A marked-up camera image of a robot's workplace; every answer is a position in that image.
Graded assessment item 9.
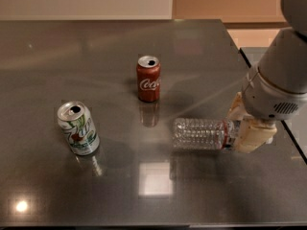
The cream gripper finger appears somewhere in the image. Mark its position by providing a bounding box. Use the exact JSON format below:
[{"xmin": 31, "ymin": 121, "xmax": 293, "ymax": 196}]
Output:
[
  {"xmin": 234, "ymin": 117, "xmax": 277, "ymax": 153},
  {"xmin": 227, "ymin": 92, "xmax": 247, "ymax": 121}
]

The clear plastic water bottle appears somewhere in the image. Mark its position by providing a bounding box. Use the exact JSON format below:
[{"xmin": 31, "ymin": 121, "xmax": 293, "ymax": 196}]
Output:
[{"xmin": 173, "ymin": 118, "xmax": 241, "ymax": 150}]

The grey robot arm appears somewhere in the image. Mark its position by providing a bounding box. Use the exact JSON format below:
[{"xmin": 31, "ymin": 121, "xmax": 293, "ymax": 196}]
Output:
[{"xmin": 227, "ymin": 0, "xmax": 307, "ymax": 153}]

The red Coca-Cola can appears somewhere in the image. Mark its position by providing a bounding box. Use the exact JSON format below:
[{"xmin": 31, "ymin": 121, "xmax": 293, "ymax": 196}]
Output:
[{"xmin": 136, "ymin": 56, "xmax": 161, "ymax": 103}]

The white green 7up can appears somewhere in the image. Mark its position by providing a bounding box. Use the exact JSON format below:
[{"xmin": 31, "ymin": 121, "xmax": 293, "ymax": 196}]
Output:
[{"xmin": 57, "ymin": 101, "xmax": 100, "ymax": 156}]

